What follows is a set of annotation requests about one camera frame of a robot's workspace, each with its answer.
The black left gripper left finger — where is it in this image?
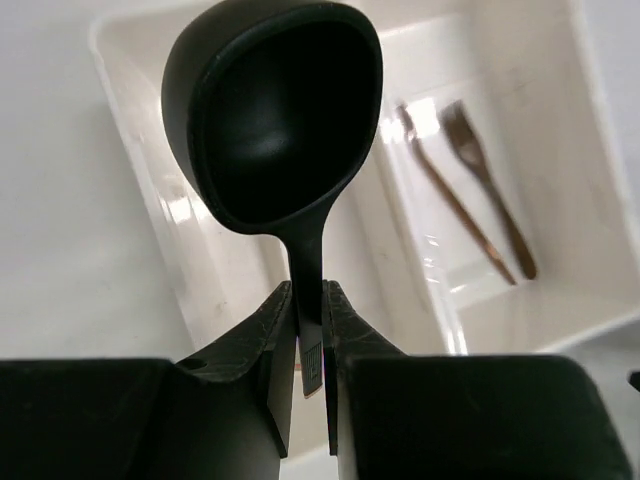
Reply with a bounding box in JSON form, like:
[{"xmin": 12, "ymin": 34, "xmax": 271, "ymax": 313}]
[{"xmin": 1, "ymin": 282, "xmax": 293, "ymax": 479}]

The right white plastic container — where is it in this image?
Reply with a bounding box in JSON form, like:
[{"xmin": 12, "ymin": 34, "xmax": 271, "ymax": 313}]
[{"xmin": 362, "ymin": 1, "xmax": 639, "ymax": 354}]

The dark wooden fork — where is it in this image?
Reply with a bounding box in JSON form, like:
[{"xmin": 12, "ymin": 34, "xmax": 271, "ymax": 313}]
[{"xmin": 438, "ymin": 100, "xmax": 538, "ymax": 280}]

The black plastic ladle spoon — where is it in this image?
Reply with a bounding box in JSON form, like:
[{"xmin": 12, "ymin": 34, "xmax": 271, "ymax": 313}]
[{"xmin": 161, "ymin": 1, "xmax": 383, "ymax": 395}]

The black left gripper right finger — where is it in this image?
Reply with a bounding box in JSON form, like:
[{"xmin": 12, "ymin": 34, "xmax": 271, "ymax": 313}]
[{"xmin": 322, "ymin": 281, "xmax": 634, "ymax": 479}]

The copper metal fork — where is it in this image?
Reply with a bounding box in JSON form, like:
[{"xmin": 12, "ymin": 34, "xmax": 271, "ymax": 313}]
[{"xmin": 397, "ymin": 103, "xmax": 517, "ymax": 286}]

